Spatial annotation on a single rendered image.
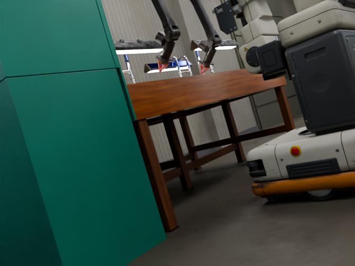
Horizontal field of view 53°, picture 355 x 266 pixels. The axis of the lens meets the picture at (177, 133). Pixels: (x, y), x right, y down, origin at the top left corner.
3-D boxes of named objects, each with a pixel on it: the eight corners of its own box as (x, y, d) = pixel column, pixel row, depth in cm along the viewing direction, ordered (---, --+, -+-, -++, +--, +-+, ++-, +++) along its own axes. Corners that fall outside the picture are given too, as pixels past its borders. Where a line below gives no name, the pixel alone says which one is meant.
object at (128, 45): (168, 48, 249) (165, 38, 249) (96, 50, 203) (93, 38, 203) (160, 52, 254) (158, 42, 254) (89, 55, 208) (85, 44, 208)
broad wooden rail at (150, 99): (286, 84, 307) (279, 64, 306) (131, 121, 172) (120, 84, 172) (273, 88, 315) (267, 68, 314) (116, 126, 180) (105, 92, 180)
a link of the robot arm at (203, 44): (213, 41, 235) (221, 39, 241) (201, 33, 240) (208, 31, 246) (207, 57, 242) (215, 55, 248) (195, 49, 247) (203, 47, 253)
